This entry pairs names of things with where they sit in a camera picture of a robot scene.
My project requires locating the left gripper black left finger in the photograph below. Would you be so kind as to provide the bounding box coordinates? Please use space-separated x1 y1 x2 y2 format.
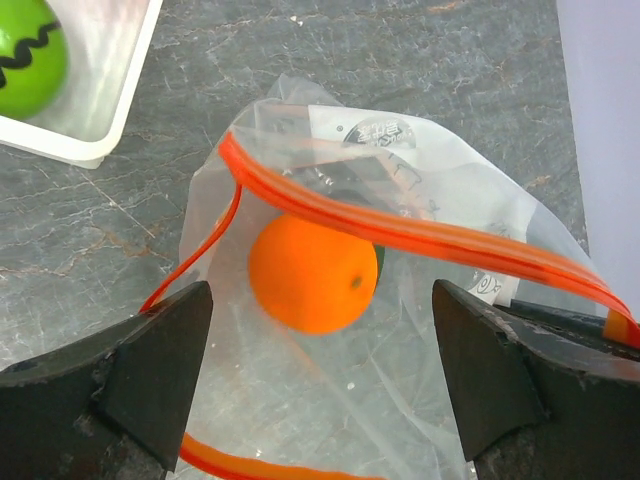
1 281 213 479

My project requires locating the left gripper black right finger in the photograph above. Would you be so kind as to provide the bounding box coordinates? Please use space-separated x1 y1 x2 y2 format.
432 280 639 479

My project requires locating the clear zip top bag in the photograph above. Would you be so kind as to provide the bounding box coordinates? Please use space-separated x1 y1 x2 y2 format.
164 75 639 479

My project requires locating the dark green avocado toy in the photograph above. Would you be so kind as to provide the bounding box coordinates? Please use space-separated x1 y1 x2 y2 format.
374 245 386 282

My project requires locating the orange fruit toy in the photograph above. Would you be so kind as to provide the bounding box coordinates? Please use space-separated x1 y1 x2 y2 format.
248 214 379 335

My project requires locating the green watermelon toy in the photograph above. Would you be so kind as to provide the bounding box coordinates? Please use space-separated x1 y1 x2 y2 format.
1 0 69 120

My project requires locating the white plastic basket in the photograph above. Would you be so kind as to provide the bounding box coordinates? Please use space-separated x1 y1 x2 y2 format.
1 1 162 169

